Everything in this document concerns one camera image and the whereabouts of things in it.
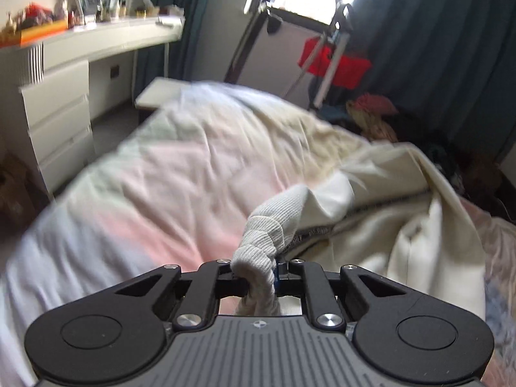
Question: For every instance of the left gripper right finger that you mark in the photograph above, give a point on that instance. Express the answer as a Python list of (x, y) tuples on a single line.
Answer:
[(307, 282)]

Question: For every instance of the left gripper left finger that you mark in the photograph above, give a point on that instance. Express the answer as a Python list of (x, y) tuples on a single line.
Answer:
[(212, 282)]

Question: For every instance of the cream zip-up sweatshirt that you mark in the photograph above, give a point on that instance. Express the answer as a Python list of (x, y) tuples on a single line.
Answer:
[(385, 208)]

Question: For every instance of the pile of clothes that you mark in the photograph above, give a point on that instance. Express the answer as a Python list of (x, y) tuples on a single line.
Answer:
[(377, 119)]

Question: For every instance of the pastel pink bed sheet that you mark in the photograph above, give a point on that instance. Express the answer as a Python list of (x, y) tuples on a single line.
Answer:
[(179, 191)]

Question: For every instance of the white upholstered stool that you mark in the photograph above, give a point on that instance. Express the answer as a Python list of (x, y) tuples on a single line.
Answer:
[(158, 92)]

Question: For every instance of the dark framed white panel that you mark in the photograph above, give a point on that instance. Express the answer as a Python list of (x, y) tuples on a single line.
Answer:
[(267, 54)]

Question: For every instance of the white vanity desk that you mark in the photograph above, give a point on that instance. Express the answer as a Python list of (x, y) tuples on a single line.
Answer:
[(45, 117)]

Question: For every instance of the teal curtain right panel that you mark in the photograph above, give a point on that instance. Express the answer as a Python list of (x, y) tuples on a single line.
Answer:
[(449, 62)]

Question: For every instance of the teal curtain panel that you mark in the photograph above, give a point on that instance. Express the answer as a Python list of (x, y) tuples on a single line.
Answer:
[(177, 61), (449, 62)]

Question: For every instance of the cosmetic bottles on desk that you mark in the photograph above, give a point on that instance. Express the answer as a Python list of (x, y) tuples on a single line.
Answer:
[(115, 10)]

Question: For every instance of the teal curtain left panel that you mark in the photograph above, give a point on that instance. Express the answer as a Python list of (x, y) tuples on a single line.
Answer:
[(177, 61)]

